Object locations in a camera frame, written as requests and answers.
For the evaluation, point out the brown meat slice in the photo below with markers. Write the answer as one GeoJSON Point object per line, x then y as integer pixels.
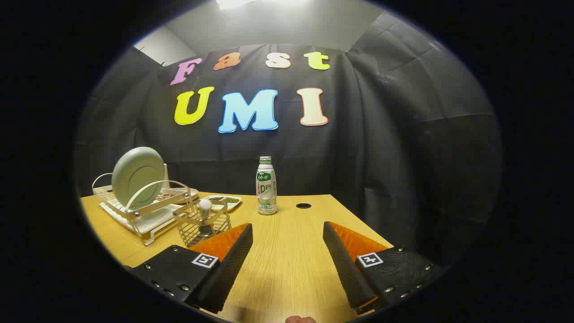
{"type": "Point", "coordinates": [168, 195]}

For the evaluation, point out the white divided tray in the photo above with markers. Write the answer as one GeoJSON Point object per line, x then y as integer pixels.
{"type": "Point", "coordinates": [224, 205]}

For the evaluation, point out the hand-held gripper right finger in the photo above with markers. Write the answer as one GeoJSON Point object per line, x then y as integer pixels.
{"type": "Point", "coordinates": [343, 264]}

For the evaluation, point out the black backdrop cloth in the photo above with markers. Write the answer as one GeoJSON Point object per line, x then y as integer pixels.
{"type": "Point", "coordinates": [381, 134]}

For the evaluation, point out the pile of green beans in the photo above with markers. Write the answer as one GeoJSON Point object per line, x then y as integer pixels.
{"type": "Point", "coordinates": [230, 200]}

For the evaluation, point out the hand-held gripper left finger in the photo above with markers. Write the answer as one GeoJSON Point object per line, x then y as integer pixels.
{"type": "Point", "coordinates": [233, 264]}

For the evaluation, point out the white drip tray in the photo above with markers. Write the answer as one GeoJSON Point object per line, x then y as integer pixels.
{"type": "Point", "coordinates": [152, 222]}

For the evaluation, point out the white drink bottle green cap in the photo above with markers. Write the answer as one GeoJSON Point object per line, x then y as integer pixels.
{"type": "Point", "coordinates": [266, 188]}

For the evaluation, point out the pale green plate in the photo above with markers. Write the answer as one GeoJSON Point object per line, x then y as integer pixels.
{"type": "Point", "coordinates": [134, 175]}

